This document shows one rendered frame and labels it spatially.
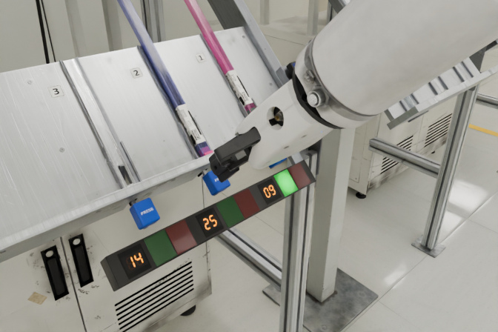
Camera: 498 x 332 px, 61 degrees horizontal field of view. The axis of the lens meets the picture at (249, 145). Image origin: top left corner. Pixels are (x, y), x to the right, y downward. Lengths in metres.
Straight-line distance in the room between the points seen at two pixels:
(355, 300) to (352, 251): 0.23
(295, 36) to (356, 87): 1.42
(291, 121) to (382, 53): 0.10
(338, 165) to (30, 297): 0.72
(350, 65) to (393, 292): 1.18
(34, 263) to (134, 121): 0.44
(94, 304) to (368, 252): 0.92
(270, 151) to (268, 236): 1.19
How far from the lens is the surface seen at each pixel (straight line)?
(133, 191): 0.52
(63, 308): 1.02
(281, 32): 1.79
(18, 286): 0.95
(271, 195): 0.63
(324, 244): 1.21
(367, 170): 1.67
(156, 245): 0.54
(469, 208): 1.91
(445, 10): 0.28
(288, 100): 0.36
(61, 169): 0.54
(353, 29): 0.31
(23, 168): 0.53
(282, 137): 0.37
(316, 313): 1.33
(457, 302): 1.49
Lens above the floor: 1.01
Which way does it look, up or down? 28 degrees down
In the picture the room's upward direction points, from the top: straight up
